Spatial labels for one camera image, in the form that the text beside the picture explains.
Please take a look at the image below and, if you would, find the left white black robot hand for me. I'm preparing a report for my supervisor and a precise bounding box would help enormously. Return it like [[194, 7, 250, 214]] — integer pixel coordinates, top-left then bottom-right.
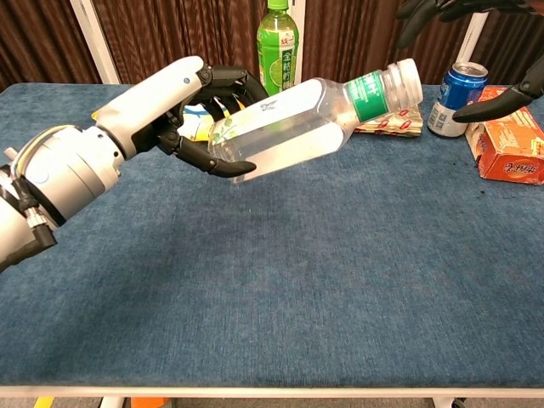
[[95, 55, 269, 179]]

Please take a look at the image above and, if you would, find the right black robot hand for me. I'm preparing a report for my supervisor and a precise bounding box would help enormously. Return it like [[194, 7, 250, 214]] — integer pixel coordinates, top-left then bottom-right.
[[394, 0, 544, 124]]

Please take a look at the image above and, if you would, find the white plastic bottle cap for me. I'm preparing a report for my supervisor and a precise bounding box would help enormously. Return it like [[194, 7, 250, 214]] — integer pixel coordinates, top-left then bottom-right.
[[396, 58, 425, 105]]

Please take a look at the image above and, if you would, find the clear plastic water bottle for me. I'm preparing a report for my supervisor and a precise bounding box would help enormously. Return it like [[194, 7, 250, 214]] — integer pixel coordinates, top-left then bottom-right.
[[207, 63, 407, 184]]

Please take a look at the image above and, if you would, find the blue white soda can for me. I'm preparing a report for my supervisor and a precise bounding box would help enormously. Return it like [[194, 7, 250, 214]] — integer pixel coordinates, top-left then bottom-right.
[[427, 61, 490, 139]]

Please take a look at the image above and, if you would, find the green tea drink bottle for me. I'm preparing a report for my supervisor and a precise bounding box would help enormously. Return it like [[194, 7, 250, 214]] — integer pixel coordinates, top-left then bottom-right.
[[256, 0, 300, 97]]

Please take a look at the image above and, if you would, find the orange cardboard box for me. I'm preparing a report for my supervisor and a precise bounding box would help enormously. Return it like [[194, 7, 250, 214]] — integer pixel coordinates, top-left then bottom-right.
[[464, 86, 544, 186]]

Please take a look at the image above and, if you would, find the yellow snack bag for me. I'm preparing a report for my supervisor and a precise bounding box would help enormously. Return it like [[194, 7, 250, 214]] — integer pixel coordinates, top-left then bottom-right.
[[91, 97, 226, 144]]

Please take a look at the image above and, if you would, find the brown pleated curtain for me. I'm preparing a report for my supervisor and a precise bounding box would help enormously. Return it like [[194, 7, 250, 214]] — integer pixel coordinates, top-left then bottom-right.
[[0, 0, 544, 93]]

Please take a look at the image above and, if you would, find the gold red foil packet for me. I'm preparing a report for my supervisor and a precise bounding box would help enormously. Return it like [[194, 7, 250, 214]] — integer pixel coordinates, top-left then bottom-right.
[[351, 104, 424, 139]]

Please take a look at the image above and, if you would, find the blue fabric table cloth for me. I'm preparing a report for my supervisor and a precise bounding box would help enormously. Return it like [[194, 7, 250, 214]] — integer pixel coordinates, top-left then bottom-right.
[[0, 82, 544, 388]]

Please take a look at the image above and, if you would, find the white slanted frame post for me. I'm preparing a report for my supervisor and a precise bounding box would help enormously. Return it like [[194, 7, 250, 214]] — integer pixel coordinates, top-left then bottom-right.
[[69, 0, 122, 85], [454, 10, 490, 71]]

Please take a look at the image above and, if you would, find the white vertical frame post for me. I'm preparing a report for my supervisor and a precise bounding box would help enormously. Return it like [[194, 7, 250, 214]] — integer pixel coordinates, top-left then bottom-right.
[[295, 0, 307, 84]]

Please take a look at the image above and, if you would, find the white table frame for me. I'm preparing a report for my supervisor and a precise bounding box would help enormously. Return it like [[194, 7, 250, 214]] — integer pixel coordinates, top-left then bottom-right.
[[0, 384, 544, 408]]

